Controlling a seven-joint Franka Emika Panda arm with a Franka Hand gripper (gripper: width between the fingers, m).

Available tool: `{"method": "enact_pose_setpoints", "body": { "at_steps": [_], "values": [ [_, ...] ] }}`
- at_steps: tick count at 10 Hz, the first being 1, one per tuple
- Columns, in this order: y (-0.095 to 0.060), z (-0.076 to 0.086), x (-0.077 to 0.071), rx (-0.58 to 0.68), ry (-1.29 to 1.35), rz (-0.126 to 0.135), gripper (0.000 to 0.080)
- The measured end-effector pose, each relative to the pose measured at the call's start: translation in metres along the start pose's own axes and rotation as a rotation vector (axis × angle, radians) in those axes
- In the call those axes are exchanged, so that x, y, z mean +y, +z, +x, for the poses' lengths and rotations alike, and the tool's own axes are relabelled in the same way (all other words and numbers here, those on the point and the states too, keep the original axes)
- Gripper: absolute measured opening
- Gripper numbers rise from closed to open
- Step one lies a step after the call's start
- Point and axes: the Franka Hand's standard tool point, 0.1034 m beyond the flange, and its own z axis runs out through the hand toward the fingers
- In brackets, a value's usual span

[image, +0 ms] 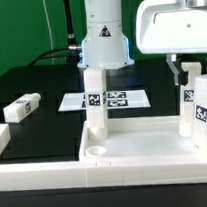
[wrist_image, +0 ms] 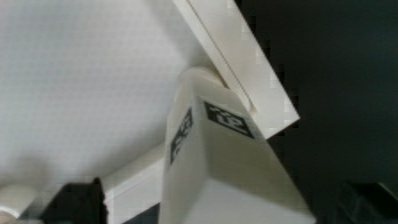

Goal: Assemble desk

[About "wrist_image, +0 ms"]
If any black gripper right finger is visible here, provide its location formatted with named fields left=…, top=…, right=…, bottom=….
left=338, top=182, right=398, bottom=224

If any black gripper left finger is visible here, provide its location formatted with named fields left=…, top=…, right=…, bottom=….
left=39, top=179, right=107, bottom=224

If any white desk leg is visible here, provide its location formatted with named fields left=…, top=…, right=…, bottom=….
left=0, top=184, right=37, bottom=224
left=158, top=67, right=316, bottom=224

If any white desk top tray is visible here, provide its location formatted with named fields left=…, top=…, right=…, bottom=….
left=0, top=0, right=298, bottom=224

